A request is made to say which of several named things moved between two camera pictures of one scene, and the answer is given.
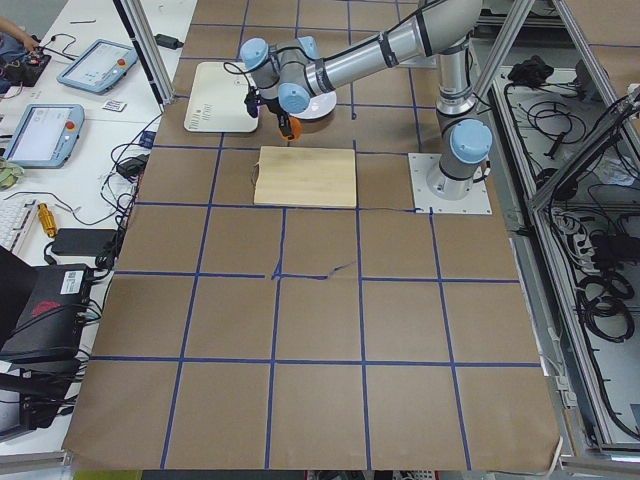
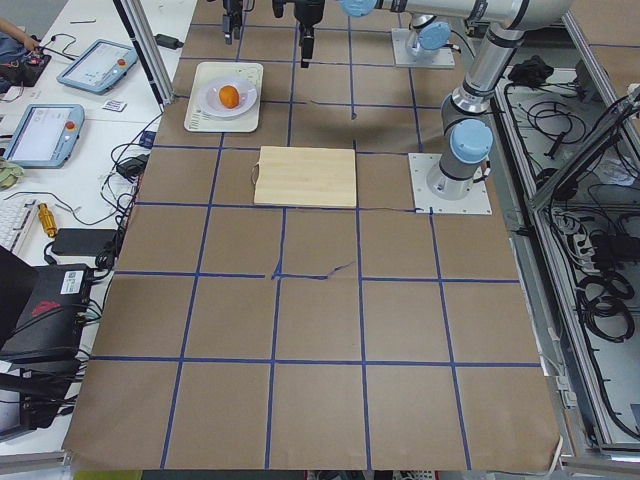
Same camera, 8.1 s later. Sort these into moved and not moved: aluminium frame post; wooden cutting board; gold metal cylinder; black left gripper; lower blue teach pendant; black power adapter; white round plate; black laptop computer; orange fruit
Moved: black left gripper; orange fruit; white round plate
Not moved: lower blue teach pendant; black laptop computer; black power adapter; aluminium frame post; gold metal cylinder; wooden cutting board
